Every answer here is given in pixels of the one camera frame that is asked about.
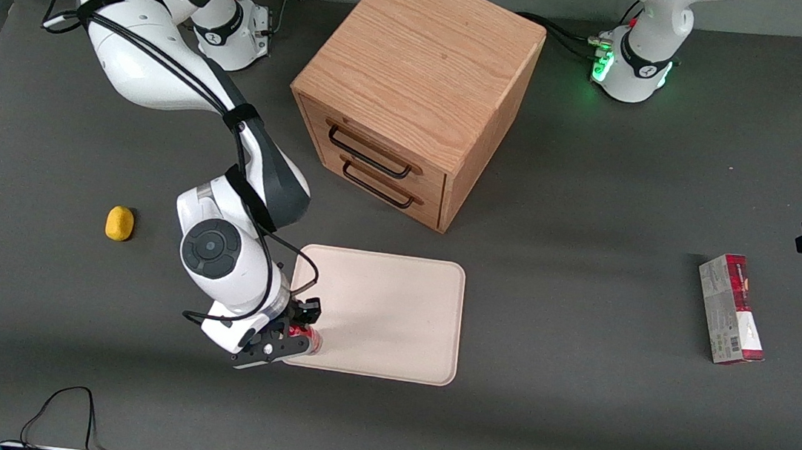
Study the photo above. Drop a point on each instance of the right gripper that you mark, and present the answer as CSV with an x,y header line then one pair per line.
x,y
301,314

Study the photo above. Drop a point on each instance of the red soda can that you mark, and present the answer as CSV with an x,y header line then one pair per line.
x,y
305,338

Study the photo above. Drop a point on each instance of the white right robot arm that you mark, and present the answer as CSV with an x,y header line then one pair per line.
x,y
135,55

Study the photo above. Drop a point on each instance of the beige rectangular tray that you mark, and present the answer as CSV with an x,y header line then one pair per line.
x,y
391,317

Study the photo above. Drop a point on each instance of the red plaid cardboard box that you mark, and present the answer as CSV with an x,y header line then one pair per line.
x,y
729,308

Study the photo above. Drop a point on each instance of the wooden drawer front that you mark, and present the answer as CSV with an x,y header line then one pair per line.
x,y
389,194
379,144

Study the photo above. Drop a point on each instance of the yellow lemon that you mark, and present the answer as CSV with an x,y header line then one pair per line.
x,y
119,223

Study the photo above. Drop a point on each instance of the wooden drawer cabinet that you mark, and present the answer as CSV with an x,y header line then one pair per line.
x,y
426,56

